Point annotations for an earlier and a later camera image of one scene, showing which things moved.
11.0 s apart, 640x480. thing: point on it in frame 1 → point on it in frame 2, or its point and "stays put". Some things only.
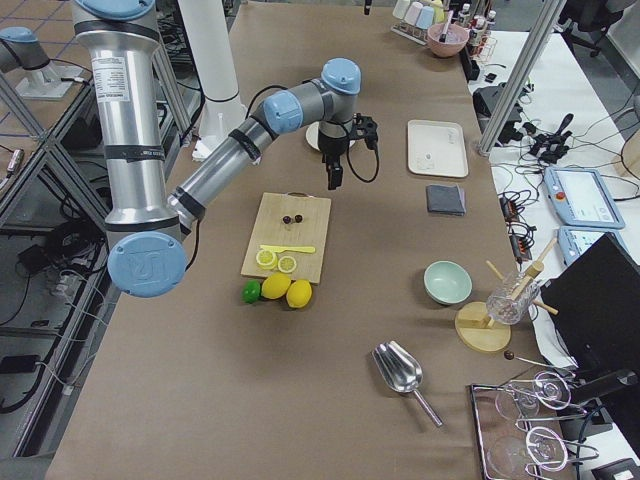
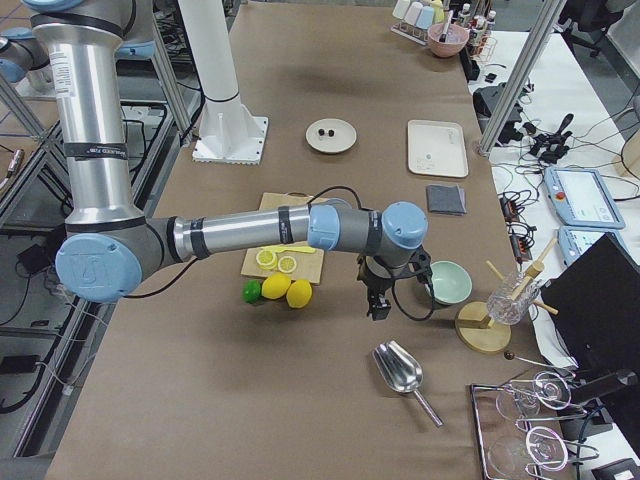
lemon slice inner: (267, 259) stays put
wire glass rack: (520, 426) stays put
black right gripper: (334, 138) → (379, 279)
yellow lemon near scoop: (298, 293) stays put
